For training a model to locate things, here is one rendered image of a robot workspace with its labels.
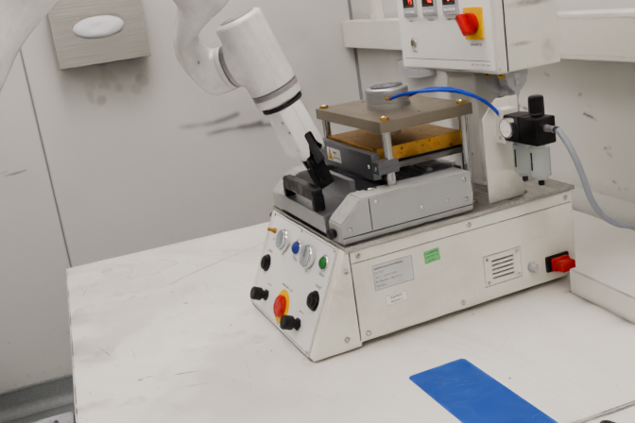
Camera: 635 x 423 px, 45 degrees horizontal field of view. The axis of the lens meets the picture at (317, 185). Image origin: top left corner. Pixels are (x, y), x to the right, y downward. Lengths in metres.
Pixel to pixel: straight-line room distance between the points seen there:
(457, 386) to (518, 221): 0.36
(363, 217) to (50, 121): 1.75
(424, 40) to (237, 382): 0.73
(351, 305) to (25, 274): 1.84
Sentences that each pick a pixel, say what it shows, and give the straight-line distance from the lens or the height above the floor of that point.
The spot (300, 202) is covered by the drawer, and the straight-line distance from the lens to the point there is 1.37.
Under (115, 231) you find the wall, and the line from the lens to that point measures 2.89.
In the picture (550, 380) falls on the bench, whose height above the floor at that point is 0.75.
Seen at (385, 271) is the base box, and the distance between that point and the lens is 1.27.
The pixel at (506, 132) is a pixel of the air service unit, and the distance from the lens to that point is 1.30.
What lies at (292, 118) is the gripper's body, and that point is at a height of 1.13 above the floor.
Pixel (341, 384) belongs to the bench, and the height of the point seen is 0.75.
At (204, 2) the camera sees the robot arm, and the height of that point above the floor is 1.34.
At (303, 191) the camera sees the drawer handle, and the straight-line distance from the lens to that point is 1.32.
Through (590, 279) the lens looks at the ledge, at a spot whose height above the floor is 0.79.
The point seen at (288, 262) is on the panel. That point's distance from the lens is 1.40.
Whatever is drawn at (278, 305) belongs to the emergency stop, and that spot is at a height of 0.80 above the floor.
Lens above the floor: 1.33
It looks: 14 degrees down
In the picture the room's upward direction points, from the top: 8 degrees counter-clockwise
